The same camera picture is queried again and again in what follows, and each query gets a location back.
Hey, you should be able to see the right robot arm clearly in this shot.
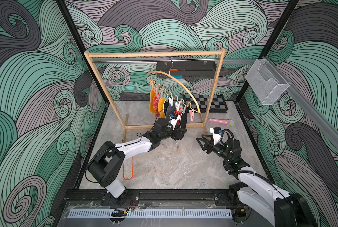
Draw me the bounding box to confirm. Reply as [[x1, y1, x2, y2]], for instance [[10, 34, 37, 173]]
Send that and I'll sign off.
[[196, 133, 317, 227]]

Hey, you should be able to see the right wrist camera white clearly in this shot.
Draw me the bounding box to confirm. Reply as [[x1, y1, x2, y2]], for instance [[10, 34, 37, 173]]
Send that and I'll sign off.
[[210, 127, 223, 145]]

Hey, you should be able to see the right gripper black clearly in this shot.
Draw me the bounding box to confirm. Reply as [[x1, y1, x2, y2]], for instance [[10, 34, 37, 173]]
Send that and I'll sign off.
[[199, 133, 231, 162]]

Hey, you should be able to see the clear plastic wall bin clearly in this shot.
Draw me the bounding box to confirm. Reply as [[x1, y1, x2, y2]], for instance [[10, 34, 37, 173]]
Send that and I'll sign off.
[[245, 59, 289, 106]]

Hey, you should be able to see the white slotted cable duct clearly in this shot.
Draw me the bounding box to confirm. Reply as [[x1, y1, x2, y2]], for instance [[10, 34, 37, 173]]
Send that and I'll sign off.
[[67, 208, 232, 219]]

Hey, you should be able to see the black wall tool shelf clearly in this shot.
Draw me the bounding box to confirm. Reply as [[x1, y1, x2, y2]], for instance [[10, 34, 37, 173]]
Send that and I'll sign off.
[[156, 61, 217, 81]]

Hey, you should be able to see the orange yellow insole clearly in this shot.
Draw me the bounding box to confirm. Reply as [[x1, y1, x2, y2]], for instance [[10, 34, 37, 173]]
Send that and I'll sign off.
[[149, 90, 155, 114]]

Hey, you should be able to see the black insole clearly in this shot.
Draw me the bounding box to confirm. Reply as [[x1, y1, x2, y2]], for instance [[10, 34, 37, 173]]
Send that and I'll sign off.
[[180, 112, 187, 129]]

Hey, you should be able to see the grey insole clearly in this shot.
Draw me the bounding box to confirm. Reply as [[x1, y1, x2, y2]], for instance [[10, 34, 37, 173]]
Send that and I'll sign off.
[[166, 102, 176, 117]]

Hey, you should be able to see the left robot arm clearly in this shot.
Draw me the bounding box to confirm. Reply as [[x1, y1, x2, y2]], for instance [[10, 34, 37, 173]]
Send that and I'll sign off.
[[87, 115, 187, 198]]

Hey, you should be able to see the black white chessboard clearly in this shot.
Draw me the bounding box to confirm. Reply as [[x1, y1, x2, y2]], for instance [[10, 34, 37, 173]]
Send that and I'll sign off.
[[184, 95, 228, 114]]

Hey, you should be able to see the pink toy microphone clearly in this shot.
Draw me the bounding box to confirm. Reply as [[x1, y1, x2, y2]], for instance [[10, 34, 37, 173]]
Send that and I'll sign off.
[[209, 118, 234, 127]]

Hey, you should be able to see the wooden clothes rack frame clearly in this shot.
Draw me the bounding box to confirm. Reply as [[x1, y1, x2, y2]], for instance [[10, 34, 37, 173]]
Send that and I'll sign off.
[[84, 48, 226, 142]]

